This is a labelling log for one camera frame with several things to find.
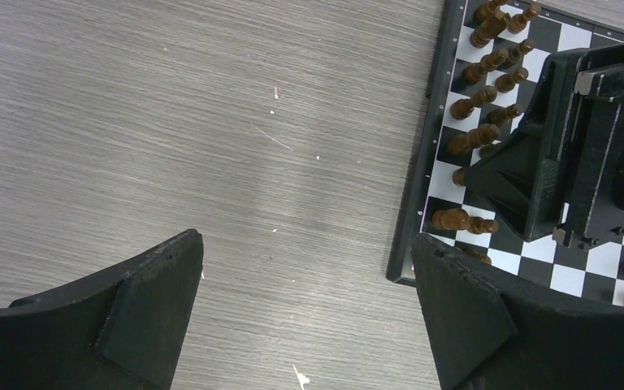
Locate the dark queen chess piece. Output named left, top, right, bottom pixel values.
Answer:
left=449, top=86, right=498, bottom=120

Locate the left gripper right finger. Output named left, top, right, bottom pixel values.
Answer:
left=411, top=233, right=624, bottom=389

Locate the dark king chess piece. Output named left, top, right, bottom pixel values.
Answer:
left=446, top=123, right=501, bottom=157

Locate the dark pawn chess piece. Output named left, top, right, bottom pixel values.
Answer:
left=456, top=247, right=492, bottom=265
left=494, top=67, right=529, bottom=93
left=467, top=216, right=499, bottom=235
left=489, top=103, right=523, bottom=127
left=479, top=143, right=501, bottom=158

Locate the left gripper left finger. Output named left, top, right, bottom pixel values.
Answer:
left=0, top=229, right=204, bottom=389

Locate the black and white chessboard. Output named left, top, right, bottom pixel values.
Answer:
left=387, top=1, right=624, bottom=306

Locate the dark knight chess piece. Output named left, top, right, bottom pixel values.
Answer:
left=431, top=208, right=470, bottom=231

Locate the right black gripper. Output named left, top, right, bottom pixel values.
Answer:
left=466, top=43, right=624, bottom=250

